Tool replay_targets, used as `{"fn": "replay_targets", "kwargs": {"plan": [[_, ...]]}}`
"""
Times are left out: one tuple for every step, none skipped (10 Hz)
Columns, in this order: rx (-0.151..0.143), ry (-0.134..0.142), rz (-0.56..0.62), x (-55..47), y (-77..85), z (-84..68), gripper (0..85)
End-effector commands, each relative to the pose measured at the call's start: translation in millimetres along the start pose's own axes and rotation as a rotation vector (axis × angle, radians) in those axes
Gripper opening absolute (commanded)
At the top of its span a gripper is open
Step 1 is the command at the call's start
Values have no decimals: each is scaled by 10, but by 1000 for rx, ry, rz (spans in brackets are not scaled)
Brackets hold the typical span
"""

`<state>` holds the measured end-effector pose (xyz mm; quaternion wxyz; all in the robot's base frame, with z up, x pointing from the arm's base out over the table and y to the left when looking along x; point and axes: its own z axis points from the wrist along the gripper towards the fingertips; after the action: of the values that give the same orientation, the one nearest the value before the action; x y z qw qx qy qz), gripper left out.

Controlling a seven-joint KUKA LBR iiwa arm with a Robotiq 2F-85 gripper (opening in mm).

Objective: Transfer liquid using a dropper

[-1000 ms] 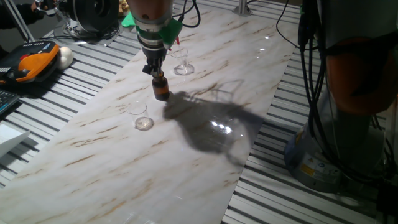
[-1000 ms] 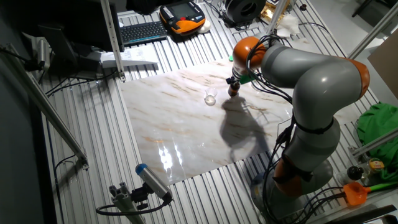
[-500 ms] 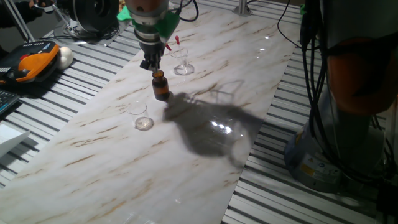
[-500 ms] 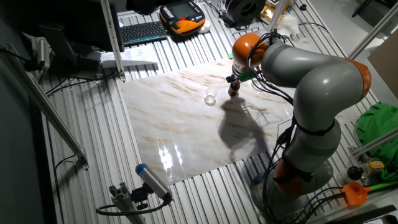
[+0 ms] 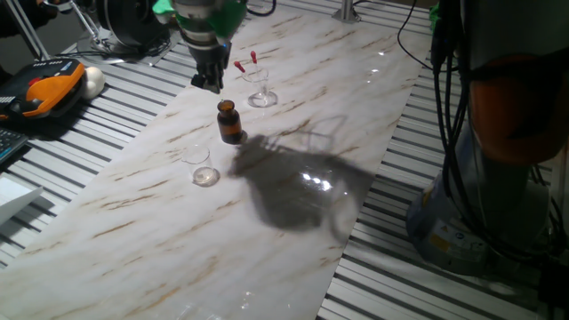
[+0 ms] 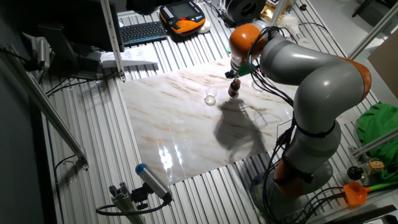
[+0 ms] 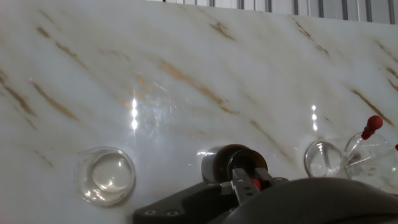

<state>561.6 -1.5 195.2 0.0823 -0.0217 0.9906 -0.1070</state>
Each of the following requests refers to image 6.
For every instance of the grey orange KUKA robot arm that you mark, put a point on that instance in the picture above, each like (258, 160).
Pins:
(326, 81)

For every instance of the yellow lidded small jar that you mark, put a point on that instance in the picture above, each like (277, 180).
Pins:
(376, 165)

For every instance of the aluminium profile beside monitor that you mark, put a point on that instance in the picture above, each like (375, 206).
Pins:
(112, 37)

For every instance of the silver camera with blue cap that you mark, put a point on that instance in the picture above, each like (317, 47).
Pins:
(152, 180)

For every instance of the short aluminium post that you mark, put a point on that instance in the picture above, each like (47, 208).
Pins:
(278, 12)

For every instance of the brown glass bottle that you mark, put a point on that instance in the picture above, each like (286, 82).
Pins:
(234, 90)

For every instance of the white marble pattern mat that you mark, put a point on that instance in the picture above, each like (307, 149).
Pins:
(186, 124)

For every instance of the black computer monitor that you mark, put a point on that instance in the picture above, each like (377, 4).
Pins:
(77, 21)

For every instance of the black round spool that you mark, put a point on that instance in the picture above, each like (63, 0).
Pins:
(245, 9)

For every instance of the tall clear glass beaker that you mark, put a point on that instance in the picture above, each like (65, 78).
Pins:
(256, 87)

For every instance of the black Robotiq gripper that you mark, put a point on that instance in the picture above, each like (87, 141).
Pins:
(231, 74)

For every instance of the green cloth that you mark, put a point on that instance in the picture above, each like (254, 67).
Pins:
(379, 124)

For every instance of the short clear glass beaker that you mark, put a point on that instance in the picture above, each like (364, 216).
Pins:
(210, 98)

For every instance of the black computer keyboard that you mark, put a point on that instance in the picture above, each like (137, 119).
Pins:
(143, 32)

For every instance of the black capped clear bottle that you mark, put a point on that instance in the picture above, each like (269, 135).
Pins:
(354, 172)

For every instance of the orange plastic funnel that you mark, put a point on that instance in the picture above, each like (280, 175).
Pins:
(356, 193)

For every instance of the white paper sheet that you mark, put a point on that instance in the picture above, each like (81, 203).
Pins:
(133, 57)

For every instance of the grey camera mount profile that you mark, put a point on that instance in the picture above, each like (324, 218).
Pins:
(124, 202)

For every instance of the orange black teach pendant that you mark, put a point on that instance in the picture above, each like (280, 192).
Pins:
(186, 18)

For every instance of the aluminium frame bar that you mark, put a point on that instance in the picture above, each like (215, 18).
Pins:
(373, 31)
(376, 141)

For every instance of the long diagonal aluminium bar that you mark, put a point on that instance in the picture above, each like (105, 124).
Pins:
(46, 105)

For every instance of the white rounded mouse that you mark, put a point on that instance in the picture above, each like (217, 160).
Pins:
(205, 28)

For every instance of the brown cardboard sheet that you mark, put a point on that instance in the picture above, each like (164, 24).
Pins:
(385, 68)

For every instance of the gold foil wrapper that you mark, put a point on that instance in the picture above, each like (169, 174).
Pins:
(266, 12)

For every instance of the silver cylinder device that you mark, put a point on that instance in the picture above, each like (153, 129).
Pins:
(43, 53)

